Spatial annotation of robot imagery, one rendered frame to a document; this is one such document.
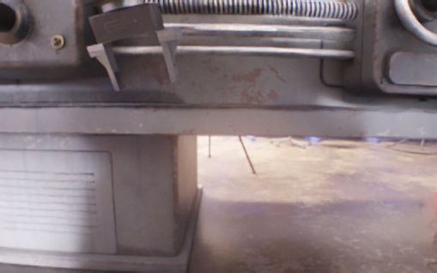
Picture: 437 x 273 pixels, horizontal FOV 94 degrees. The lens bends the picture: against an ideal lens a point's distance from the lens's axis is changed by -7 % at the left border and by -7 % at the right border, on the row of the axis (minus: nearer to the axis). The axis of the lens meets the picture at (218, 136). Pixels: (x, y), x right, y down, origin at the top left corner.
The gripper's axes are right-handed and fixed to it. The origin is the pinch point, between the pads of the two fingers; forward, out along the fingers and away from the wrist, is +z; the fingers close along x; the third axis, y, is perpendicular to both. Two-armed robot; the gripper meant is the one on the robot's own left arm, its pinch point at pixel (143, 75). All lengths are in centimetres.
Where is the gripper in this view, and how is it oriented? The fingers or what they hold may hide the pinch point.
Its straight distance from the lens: 51.5
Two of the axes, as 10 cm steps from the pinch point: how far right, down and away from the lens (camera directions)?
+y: 1.4, -5.0, 8.6
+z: 1.7, 8.6, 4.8
